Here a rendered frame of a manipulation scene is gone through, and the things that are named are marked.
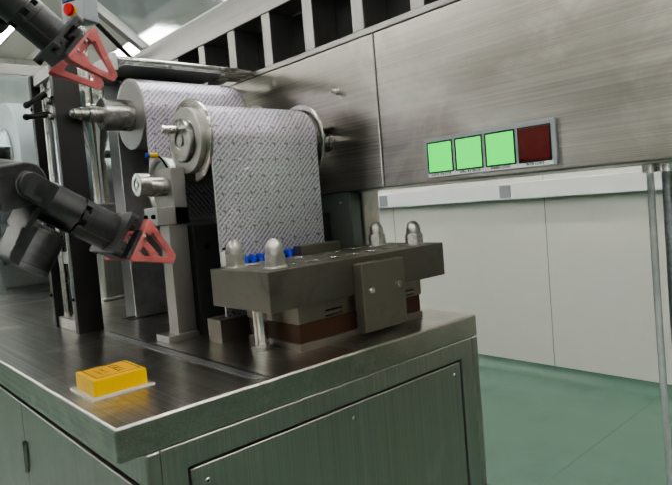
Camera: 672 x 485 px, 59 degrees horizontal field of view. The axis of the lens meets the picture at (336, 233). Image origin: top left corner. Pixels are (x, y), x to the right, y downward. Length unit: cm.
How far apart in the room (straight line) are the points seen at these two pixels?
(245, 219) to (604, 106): 60
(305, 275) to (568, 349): 292
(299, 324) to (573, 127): 50
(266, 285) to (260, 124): 36
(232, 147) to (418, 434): 58
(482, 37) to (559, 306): 276
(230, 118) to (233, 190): 13
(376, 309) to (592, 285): 266
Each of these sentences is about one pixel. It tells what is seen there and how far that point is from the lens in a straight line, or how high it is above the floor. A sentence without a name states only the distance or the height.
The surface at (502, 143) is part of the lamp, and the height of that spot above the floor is 119.
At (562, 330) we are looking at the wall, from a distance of 368.
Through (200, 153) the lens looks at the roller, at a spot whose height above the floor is 122.
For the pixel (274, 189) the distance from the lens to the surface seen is 109.
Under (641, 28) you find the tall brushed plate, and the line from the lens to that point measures 92.
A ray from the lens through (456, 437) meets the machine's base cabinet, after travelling 110.
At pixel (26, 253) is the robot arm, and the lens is 89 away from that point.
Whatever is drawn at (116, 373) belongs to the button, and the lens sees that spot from 83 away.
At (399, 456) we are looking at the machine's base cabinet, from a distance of 100.
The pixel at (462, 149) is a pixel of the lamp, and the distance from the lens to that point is 103.
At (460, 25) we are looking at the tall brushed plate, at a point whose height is 140.
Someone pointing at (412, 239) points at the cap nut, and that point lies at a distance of 109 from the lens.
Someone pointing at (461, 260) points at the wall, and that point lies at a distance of 396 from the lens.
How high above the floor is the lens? 112
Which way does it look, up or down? 3 degrees down
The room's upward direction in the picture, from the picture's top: 5 degrees counter-clockwise
